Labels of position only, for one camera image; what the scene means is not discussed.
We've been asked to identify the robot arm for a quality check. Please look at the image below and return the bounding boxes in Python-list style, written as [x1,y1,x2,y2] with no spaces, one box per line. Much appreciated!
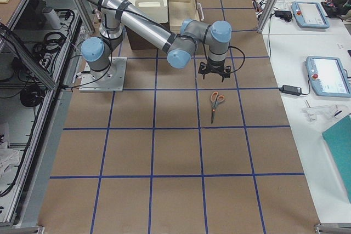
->
[87,0,232,78]

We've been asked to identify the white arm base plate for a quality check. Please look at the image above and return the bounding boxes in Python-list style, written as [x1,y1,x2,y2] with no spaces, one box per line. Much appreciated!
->
[78,56,127,92]

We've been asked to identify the black power adapter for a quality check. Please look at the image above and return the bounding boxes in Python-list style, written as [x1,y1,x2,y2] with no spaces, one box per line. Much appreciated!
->
[279,85,302,96]

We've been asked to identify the blue teach pendant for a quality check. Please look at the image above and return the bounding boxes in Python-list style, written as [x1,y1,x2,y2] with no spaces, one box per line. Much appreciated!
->
[305,56,350,98]
[291,1,330,29]

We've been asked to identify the wooden drawer with white handle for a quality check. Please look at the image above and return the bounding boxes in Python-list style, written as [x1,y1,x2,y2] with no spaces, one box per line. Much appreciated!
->
[168,0,205,33]

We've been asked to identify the grey orange scissors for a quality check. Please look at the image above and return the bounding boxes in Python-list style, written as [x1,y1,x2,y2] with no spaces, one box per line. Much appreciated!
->
[210,91,225,124]

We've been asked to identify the near blue teach pendant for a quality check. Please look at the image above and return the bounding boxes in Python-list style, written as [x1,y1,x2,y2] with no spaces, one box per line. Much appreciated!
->
[305,56,350,98]

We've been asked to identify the far blue teach pendant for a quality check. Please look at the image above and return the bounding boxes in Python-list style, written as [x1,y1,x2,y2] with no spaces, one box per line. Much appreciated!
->
[291,1,330,29]

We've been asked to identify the black braided right cable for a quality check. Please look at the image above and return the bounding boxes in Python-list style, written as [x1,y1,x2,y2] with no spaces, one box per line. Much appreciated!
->
[228,45,246,73]

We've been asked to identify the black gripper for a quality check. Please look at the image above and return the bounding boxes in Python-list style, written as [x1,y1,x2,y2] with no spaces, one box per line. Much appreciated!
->
[198,59,231,82]

